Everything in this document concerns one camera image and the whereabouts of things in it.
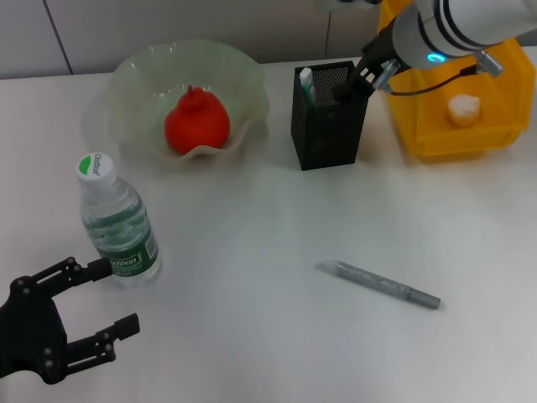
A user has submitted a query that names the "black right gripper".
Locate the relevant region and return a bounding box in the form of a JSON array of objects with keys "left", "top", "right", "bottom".
[{"left": 333, "top": 34, "right": 396, "bottom": 105}]

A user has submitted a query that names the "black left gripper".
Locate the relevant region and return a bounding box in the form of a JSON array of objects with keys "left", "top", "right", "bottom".
[{"left": 0, "top": 256, "right": 141, "bottom": 386}]

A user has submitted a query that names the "mint green pen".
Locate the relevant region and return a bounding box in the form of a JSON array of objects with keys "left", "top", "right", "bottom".
[{"left": 298, "top": 66, "right": 316, "bottom": 107}]

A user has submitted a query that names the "clear water bottle green label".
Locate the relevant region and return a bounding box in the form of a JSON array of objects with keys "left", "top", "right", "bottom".
[{"left": 75, "top": 151, "right": 163, "bottom": 290}]

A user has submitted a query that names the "white paper ball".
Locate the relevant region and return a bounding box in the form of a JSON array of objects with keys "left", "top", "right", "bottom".
[{"left": 447, "top": 95, "right": 483, "bottom": 126}]

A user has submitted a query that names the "red-orange knobbed orange fruit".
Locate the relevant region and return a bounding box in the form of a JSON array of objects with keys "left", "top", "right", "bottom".
[{"left": 163, "top": 85, "right": 232, "bottom": 156}]

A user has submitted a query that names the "black mesh pen holder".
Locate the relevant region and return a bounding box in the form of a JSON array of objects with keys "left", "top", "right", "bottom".
[{"left": 290, "top": 60, "right": 370, "bottom": 171}]

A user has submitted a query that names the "grey glitter pen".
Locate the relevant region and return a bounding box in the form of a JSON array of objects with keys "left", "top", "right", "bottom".
[{"left": 314, "top": 259, "right": 442, "bottom": 313}]

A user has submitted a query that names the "yellow plastic storage bin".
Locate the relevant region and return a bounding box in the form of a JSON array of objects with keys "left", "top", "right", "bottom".
[{"left": 375, "top": 0, "right": 537, "bottom": 163}]

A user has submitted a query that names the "translucent green wavy glass bowl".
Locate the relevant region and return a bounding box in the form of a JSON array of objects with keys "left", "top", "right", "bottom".
[{"left": 107, "top": 39, "right": 270, "bottom": 163}]

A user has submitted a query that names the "grey right arm cable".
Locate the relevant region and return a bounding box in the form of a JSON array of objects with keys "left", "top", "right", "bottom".
[{"left": 374, "top": 49, "right": 503, "bottom": 98}]

